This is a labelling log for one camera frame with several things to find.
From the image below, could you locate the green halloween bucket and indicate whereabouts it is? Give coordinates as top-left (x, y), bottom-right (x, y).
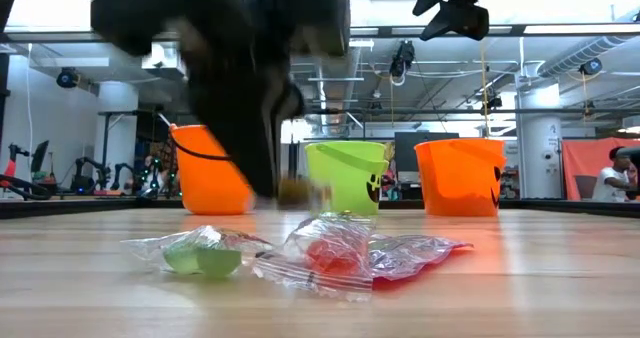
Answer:
top-left (304, 140), bottom-right (390, 217)

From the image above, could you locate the orange cloth partition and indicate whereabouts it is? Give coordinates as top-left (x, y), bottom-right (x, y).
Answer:
top-left (562, 137), bottom-right (640, 203)

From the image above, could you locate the orange jack-o-lantern bucket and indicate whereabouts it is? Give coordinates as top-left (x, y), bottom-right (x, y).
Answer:
top-left (414, 137), bottom-right (509, 218)

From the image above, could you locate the green candy in clear bag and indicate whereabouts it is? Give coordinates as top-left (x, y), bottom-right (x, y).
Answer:
top-left (121, 225), bottom-right (275, 279)

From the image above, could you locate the orange bucket with black handle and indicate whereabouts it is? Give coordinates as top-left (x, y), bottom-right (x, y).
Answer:
top-left (168, 123), bottom-right (256, 216)

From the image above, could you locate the black table edge rail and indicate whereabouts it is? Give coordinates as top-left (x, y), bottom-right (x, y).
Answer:
top-left (0, 197), bottom-right (640, 218)

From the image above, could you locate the red candy in clear bag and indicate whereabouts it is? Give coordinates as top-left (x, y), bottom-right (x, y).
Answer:
top-left (252, 212), bottom-right (376, 302)

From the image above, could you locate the person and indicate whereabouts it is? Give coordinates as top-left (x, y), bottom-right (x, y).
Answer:
top-left (591, 146), bottom-right (639, 203)

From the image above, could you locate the black background frame bar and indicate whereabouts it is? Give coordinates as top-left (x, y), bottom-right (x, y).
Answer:
top-left (99, 107), bottom-right (640, 117)

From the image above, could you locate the white cylindrical tank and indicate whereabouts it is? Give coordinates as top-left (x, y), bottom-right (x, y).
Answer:
top-left (516, 85), bottom-right (565, 200)

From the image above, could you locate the brown candy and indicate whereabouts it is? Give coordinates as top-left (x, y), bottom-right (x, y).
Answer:
top-left (276, 176), bottom-right (334, 212)

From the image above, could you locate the round black ceiling camera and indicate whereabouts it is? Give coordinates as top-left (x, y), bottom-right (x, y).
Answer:
top-left (579, 56), bottom-right (604, 77)
top-left (55, 66), bottom-right (80, 90)

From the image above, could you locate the black overhead frame rail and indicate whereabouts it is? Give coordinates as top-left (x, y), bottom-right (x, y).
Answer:
top-left (0, 24), bottom-right (640, 44)

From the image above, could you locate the black monitor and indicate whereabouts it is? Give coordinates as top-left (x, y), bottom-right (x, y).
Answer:
top-left (393, 131), bottom-right (460, 174)

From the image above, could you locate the red and purple candy packet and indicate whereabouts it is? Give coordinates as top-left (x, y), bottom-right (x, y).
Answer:
top-left (369, 234), bottom-right (475, 292)

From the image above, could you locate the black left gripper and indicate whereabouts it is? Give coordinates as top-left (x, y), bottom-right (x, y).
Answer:
top-left (172, 0), bottom-right (351, 199)

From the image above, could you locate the hanging black camera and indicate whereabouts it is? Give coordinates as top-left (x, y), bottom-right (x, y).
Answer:
top-left (388, 40), bottom-right (417, 87)

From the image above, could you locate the ribbed silver air duct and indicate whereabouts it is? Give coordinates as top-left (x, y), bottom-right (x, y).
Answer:
top-left (537, 33), bottom-right (640, 79)

